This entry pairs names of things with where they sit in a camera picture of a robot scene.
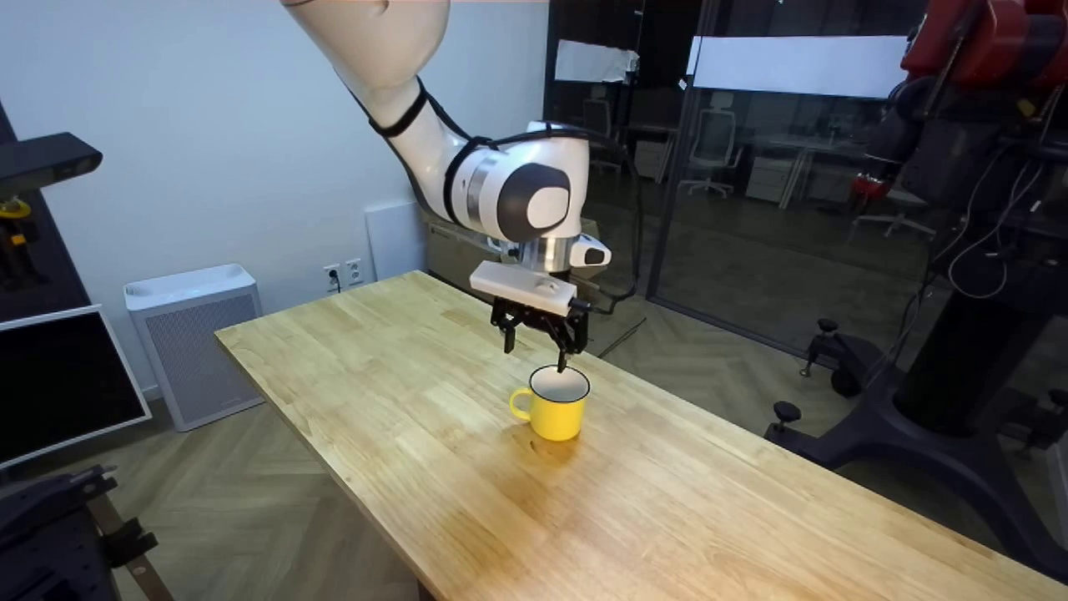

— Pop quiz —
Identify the yellow hand tool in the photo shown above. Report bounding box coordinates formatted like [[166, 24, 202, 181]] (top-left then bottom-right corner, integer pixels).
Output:
[[0, 193, 37, 282]]

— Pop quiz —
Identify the black board with white frame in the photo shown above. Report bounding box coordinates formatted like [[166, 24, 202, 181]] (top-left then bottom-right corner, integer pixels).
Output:
[[0, 302, 156, 475]]

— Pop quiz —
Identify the open cardboard box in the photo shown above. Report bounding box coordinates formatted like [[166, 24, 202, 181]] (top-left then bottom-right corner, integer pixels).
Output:
[[416, 211, 612, 321]]

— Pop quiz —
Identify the black folded stand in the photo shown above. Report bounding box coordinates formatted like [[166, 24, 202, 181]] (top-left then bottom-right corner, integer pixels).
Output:
[[0, 464, 164, 601]]

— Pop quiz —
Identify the black caster wheel assembly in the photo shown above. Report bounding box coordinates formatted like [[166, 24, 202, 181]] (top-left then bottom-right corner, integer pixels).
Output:
[[806, 318, 896, 401]]

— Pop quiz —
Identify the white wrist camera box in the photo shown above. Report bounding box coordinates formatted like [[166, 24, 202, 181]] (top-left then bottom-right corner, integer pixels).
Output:
[[469, 260, 584, 318]]

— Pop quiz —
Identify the white frosted glass strip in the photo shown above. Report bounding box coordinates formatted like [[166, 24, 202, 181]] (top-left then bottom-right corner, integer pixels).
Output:
[[684, 34, 915, 104], [550, 36, 644, 86]]

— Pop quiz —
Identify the black shelf unit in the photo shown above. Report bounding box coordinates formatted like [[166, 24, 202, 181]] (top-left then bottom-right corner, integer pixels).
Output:
[[0, 104, 107, 328]]

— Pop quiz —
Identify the white air purifier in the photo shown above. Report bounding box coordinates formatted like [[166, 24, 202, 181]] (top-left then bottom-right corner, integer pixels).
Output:
[[122, 260, 272, 434]]

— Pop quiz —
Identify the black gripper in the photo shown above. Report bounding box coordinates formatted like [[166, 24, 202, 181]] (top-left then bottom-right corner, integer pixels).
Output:
[[487, 293, 594, 376]]

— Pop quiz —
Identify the white hanging cable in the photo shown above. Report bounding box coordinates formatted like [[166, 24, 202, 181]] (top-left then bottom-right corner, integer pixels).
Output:
[[942, 104, 1056, 302]]

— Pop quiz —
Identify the white wall outlet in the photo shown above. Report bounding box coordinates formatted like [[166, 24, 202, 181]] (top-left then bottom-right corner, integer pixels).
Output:
[[321, 254, 368, 298]]

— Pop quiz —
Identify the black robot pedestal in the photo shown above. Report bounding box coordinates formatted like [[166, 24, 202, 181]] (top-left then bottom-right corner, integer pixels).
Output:
[[766, 86, 1068, 583]]

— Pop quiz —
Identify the white wall panel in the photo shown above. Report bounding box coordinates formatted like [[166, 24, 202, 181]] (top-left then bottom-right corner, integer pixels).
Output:
[[360, 197, 431, 282]]

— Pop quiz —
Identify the yellow enamel mug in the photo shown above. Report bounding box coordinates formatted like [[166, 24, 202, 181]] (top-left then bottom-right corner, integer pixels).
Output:
[[507, 359, 594, 447]]

